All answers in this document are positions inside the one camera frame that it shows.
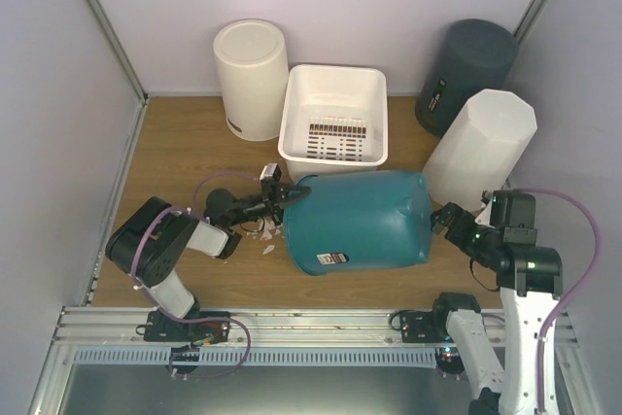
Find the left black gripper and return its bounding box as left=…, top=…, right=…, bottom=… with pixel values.
left=229, top=180, right=312, bottom=227

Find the teal round bin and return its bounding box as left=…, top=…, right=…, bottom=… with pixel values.
left=283, top=170, right=432, bottom=276

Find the white faceted bin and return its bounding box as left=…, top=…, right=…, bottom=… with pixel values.
left=423, top=89, right=537, bottom=212

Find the white rectangular tub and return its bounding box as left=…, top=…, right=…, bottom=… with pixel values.
left=278, top=64, right=389, bottom=182

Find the white cylindrical bin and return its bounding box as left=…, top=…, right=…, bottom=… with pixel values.
left=213, top=19, right=289, bottom=142

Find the dark grey round bin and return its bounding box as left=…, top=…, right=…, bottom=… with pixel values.
left=415, top=18, right=519, bottom=137

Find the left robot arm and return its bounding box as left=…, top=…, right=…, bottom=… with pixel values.
left=105, top=176, right=311, bottom=341

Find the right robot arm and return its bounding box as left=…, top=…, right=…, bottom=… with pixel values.
left=430, top=190, right=562, bottom=414

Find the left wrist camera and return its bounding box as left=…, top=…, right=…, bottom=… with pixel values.
left=259, top=162, right=282, bottom=183

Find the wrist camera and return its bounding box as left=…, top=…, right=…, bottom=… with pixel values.
left=475, top=190, right=494, bottom=227
left=259, top=162, right=282, bottom=183

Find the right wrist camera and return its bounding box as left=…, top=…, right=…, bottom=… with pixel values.
left=475, top=190, right=494, bottom=227

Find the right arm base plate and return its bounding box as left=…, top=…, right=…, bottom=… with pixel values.
left=388, top=310, right=453, bottom=345

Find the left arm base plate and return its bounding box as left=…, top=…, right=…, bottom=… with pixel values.
left=135, top=311, right=230, bottom=345

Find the aluminium front rail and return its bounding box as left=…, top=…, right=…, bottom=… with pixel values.
left=52, top=305, right=579, bottom=346

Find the grey slotted cable duct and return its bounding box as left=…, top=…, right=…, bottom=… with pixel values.
left=74, top=346, right=436, bottom=368

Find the left aluminium frame post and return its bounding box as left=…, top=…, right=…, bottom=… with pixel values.
left=85, top=0, right=149, bottom=106

